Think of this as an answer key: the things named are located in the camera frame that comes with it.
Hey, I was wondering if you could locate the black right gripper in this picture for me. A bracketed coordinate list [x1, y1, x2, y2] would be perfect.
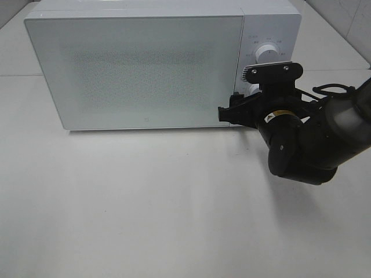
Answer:
[218, 61, 322, 177]

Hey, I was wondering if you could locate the white microwave door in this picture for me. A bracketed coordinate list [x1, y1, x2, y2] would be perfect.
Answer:
[25, 16, 243, 130]

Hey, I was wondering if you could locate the white microwave oven body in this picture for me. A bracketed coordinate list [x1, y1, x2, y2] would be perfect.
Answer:
[24, 0, 302, 130]

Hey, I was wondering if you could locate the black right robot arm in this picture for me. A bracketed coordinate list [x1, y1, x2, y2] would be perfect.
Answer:
[218, 61, 370, 185]

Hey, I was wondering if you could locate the upper white power knob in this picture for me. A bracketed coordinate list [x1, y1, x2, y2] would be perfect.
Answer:
[255, 43, 279, 64]

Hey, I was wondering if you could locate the white timer knob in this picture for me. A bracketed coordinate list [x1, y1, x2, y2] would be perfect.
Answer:
[247, 84, 261, 96]

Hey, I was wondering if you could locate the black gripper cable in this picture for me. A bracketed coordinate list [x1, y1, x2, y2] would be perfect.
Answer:
[295, 83, 360, 102]

